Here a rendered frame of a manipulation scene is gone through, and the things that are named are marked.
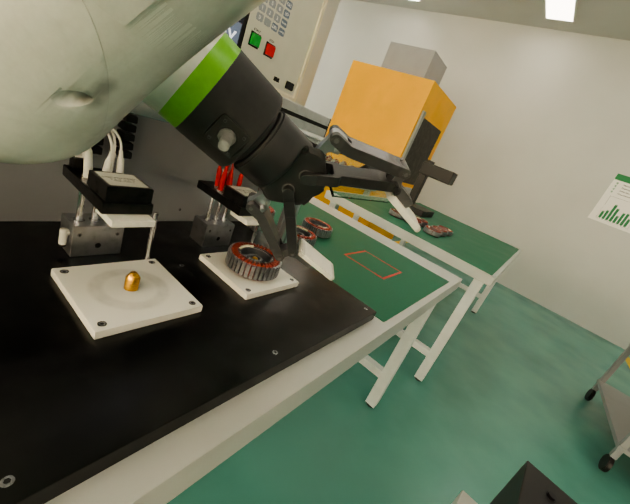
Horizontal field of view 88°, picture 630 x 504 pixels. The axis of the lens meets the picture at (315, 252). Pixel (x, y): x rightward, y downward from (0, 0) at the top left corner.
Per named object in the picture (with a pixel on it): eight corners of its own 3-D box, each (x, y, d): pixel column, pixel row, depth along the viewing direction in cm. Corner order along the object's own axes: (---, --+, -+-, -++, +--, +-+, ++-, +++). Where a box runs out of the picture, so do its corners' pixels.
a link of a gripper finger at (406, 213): (382, 184, 39) (387, 180, 39) (410, 218, 43) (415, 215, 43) (386, 198, 37) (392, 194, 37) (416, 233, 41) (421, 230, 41)
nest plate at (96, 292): (201, 311, 51) (203, 305, 51) (93, 340, 39) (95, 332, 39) (153, 264, 59) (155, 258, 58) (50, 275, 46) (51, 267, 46)
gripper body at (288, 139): (220, 179, 32) (285, 232, 37) (282, 123, 29) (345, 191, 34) (232, 144, 38) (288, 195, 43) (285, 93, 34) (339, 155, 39)
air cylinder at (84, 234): (120, 253, 58) (125, 225, 56) (69, 257, 52) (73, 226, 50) (108, 240, 60) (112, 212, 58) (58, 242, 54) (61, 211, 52)
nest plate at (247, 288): (297, 286, 71) (299, 281, 71) (245, 300, 59) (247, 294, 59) (253, 253, 78) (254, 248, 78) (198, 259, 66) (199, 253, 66)
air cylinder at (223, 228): (229, 245, 77) (235, 224, 75) (201, 247, 71) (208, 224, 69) (216, 235, 80) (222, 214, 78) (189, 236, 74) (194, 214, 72)
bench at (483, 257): (480, 314, 336) (521, 250, 310) (424, 389, 186) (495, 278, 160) (389, 260, 388) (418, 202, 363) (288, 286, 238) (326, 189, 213)
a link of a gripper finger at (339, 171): (299, 167, 38) (300, 156, 37) (392, 178, 39) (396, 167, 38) (299, 186, 35) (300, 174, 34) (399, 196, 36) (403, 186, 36)
